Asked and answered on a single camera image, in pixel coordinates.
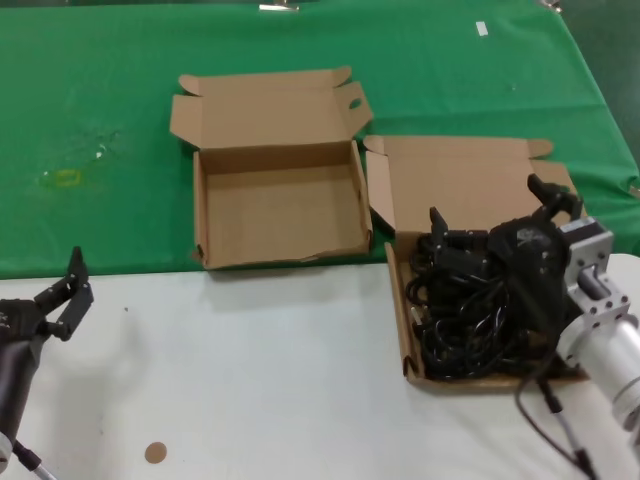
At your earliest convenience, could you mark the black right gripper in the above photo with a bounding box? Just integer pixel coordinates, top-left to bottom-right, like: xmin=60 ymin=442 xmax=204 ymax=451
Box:
xmin=428 ymin=173 xmax=586 ymax=337

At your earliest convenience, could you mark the green table cloth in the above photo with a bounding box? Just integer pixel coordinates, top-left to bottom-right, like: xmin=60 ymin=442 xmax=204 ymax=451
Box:
xmin=0 ymin=0 xmax=640 ymax=280

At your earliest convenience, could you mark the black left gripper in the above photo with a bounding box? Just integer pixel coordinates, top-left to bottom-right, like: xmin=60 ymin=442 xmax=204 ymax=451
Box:
xmin=0 ymin=246 xmax=96 ymax=347

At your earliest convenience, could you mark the left arm cable silver connector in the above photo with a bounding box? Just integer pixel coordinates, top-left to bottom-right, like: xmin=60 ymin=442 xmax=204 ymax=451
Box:
xmin=11 ymin=437 xmax=57 ymax=480

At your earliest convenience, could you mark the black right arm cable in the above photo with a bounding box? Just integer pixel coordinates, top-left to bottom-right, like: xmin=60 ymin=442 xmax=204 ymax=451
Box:
xmin=514 ymin=349 xmax=599 ymax=480

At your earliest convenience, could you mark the cardboard box with cables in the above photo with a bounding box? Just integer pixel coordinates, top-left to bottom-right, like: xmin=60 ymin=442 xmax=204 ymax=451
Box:
xmin=363 ymin=133 xmax=592 ymax=395

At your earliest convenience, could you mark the arm cable silver connector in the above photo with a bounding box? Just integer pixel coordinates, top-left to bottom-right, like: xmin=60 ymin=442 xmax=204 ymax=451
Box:
xmin=537 ymin=378 xmax=602 ymax=480
xmin=11 ymin=437 xmax=57 ymax=480

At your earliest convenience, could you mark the empty open cardboard box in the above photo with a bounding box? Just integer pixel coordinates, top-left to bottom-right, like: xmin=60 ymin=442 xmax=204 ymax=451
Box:
xmin=168 ymin=64 xmax=375 ymax=272

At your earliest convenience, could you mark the right arm cable silver connector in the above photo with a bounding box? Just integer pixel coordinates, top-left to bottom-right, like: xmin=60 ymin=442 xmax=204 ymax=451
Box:
xmin=537 ymin=378 xmax=602 ymax=480

